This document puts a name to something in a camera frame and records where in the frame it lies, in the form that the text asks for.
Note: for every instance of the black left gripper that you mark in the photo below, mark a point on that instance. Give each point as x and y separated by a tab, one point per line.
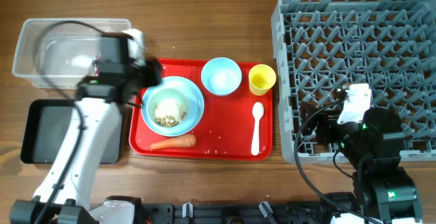
150	73

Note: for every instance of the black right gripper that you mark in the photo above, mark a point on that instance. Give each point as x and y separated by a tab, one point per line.
320	129

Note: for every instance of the yellow plastic cup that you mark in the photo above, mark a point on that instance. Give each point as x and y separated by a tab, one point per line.
261	79

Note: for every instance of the light blue bowl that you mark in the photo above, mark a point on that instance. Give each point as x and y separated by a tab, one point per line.
221	76

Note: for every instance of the green bowl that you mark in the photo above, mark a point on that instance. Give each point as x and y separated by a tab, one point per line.
152	98

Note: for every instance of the black waste tray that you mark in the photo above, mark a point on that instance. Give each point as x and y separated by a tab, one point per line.
52	127

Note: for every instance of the grey dishwasher rack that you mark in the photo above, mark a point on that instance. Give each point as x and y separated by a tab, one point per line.
319	45

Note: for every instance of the rice and peanut shells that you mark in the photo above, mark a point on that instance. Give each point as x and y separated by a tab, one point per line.
170	112

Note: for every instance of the light blue plate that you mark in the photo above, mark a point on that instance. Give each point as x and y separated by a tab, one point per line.
196	106

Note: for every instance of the white plastic spoon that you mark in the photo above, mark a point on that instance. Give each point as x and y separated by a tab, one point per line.
257	112

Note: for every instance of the clear plastic bin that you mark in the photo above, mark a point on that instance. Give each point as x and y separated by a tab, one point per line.
64	50

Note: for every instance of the red serving tray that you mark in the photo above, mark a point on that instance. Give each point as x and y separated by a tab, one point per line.
226	128

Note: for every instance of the orange carrot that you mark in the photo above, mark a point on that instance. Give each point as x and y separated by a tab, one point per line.
182	141

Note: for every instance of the black mounting rail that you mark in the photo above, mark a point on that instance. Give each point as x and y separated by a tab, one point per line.
289	213

